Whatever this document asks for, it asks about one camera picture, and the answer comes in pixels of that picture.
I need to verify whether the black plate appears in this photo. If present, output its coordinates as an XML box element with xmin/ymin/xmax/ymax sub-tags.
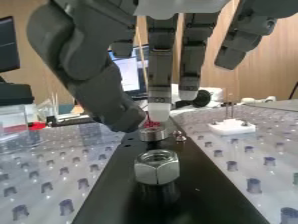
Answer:
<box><xmin>71</xmin><ymin>116</ymin><xmax>272</xmax><ymax>224</ymax></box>

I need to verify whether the lit laptop screen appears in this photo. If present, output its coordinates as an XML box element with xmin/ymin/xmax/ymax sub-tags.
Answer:
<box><xmin>108</xmin><ymin>46</ymin><xmax>151</xmax><ymax>94</ymax></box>

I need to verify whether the thin stick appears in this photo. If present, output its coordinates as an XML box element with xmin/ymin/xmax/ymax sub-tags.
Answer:
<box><xmin>224</xmin><ymin>94</ymin><xmax>237</xmax><ymax>120</ymax></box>

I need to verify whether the small steel screw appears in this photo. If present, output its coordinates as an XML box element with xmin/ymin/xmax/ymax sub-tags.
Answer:
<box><xmin>172</xmin><ymin>130</ymin><xmax>187</xmax><ymax>143</ymax></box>

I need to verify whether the small white square block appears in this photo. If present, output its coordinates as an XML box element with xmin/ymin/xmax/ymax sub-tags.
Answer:
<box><xmin>207</xmin><ymin>118</ymin><xmax>258</xmax><ymax>136</ymax></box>

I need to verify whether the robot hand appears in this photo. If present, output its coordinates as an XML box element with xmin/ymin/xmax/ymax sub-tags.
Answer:
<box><xmin>26</xmin><ymin>0</ymin><xmax>298</xmax><ymax>133</ymax></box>

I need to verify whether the large steel hex nut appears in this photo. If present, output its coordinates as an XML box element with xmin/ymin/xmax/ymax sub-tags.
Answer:
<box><xmin>133</xmin><ymin>149</ymin><xmax>181</xmax><ymax>186</ymax></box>

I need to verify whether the dark computer monitor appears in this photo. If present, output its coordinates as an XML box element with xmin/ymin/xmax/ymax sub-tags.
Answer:
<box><xmin>0</xmin><ymin>15</ymin><xmax>23</xmax><ymax>74</ymax></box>

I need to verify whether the small steel bearing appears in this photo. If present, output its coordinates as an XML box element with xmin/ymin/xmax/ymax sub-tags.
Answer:
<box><xmin>139</xmin><ymin>127</ymin><xmax>169</xmax><ymax>142</ymax></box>

